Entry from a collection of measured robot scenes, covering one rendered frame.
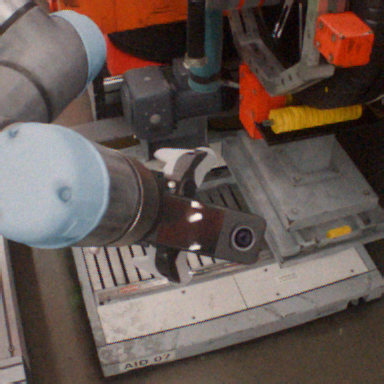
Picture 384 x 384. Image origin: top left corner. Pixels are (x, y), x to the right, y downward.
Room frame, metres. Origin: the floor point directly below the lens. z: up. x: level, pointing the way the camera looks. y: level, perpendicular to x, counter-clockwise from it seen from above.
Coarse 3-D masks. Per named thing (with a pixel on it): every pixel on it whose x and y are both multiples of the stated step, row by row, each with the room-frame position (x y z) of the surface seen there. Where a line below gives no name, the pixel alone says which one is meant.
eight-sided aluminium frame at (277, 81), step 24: (312, 0) 0.97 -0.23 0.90; (336, 0) 0.97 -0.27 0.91; (240, 24) 1.33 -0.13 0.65; (312, 24) 0.96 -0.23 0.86; (240, 48) 1.28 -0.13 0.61; (264, 48) 1.26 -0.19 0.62; (312, 48) 0.95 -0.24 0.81; (264, 72) 1.15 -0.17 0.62; (288, 72) 1.03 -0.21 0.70; (312, 72) 0.95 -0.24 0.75
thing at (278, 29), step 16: (288, 0) 1.28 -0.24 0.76; (304, 0) 1.22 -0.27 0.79; (272, 16) 1.37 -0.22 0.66; (288, 16) 1.28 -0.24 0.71; (304, 16) 1.21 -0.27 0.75; (272, 32) 1.33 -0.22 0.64; (288, 32) 1.34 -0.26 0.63; (304, 32) 1.20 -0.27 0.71; (288, 48) 1.28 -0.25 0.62; (288, 64) 1.21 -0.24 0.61
